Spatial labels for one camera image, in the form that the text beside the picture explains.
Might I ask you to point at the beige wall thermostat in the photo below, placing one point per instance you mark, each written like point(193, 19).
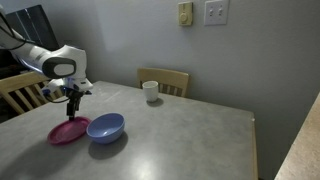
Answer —
point(185, 14)

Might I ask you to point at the white light switch plate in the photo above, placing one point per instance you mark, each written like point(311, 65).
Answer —
point(216, 12)

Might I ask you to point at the wooden chair with slatted back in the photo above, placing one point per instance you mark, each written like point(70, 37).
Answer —
point(20, 83)

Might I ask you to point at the beige speckled countertop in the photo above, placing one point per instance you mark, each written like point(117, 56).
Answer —
point(305, 146)

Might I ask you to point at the pink round plate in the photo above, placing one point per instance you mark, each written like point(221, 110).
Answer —
point(66, 131)

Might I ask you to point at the black monitor screen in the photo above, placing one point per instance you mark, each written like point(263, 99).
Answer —
point(36, 26)

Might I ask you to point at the blue bowl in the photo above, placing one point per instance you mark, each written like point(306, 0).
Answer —
point(105, 128)

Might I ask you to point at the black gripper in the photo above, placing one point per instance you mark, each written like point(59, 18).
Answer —
point(74, 96)

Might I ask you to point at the light grey wrist camera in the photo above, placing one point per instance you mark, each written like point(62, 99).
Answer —
point(78, 85)

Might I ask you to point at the wooden chair with solid backrest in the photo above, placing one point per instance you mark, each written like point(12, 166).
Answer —
point(166, 77)

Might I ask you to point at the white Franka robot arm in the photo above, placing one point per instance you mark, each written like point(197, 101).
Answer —
point(40, 58)

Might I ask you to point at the white mug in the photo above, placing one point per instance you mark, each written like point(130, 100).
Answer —
point(150, 91)

